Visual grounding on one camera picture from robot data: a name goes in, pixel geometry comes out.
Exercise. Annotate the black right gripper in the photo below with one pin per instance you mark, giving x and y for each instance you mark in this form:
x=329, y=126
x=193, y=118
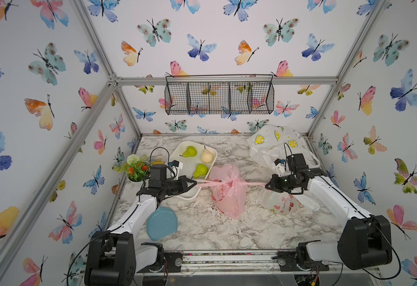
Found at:
x=275, y=180

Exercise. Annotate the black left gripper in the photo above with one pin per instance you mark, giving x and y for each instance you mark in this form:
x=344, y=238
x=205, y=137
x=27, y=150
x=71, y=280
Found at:
x=181, y=183

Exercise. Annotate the dark green pear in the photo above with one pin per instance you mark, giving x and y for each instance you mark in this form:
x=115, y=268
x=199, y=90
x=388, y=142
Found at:
x=200, y=171

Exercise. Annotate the white lemon print plastic bag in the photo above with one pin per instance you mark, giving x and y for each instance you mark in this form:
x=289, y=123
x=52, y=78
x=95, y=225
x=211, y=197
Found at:
x=278, y=142

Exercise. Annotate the pink apple print plastic bag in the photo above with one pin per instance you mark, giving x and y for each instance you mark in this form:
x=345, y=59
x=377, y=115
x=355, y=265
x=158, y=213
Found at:
x=228, y=189

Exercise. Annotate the white cartoon print plastic bag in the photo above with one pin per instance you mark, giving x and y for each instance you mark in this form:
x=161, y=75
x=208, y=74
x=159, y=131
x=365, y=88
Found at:
x=284, y=203

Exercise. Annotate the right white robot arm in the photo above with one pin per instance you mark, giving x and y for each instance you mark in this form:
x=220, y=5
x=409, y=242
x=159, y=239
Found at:
x=366, y=239

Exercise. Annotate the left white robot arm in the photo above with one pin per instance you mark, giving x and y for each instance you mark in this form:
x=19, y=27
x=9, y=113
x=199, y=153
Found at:
x=114, y=255

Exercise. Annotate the white rectangular fruit tray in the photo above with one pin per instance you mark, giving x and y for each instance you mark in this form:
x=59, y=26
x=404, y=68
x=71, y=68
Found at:
x=190, y=163

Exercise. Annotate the light green pear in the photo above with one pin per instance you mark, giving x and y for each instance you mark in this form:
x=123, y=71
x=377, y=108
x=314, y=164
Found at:
x=189, y=152

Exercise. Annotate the small yellow object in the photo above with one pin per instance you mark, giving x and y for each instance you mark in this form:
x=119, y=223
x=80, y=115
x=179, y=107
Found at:
x=157, y=163

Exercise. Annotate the blue paddle shaped board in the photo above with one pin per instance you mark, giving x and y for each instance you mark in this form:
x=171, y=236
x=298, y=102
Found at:
x=161, y=223

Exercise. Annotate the potted plant white pot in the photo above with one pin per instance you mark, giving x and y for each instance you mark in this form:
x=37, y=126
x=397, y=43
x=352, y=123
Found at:
x=136, y=168

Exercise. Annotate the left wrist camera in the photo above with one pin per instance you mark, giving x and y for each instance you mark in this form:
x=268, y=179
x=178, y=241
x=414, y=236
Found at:
x=175, y=167

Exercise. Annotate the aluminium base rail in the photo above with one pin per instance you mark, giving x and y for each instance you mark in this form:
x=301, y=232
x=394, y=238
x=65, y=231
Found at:
x=233, y=262

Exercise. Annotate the black wire mesh basket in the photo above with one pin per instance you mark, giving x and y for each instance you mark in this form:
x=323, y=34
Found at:
x=219, y=94

